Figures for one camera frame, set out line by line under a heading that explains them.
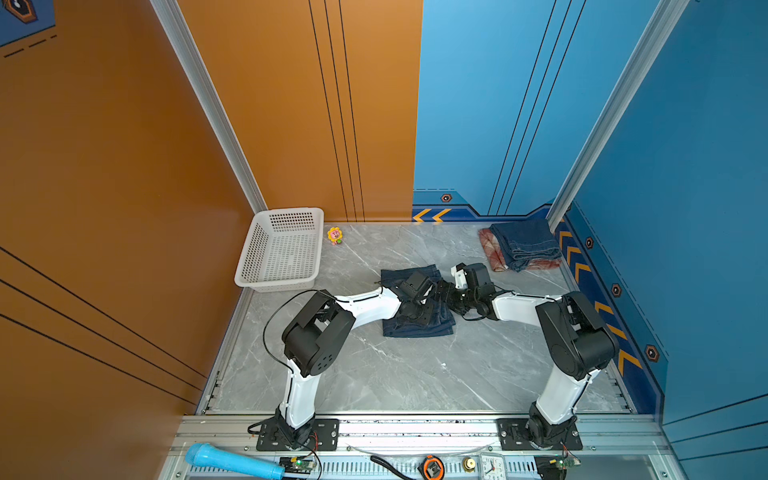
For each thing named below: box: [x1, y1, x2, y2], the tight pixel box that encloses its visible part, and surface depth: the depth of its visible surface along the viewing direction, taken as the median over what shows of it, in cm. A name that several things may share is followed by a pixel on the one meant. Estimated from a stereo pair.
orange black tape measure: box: [417, 455, 445, 480], surface depth 68 cm
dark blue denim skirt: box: [489, 219, 562, 272], surface depth 104 cm
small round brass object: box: [462, 457, 476, 473], surface depth 69 cm
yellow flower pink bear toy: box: [327, 226, 343, 246], surface depth 114 cm
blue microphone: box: [185, 442, 286, 480], surface depth 70 cm
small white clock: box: [479, 452, 506, 480], surface depth 69 cm
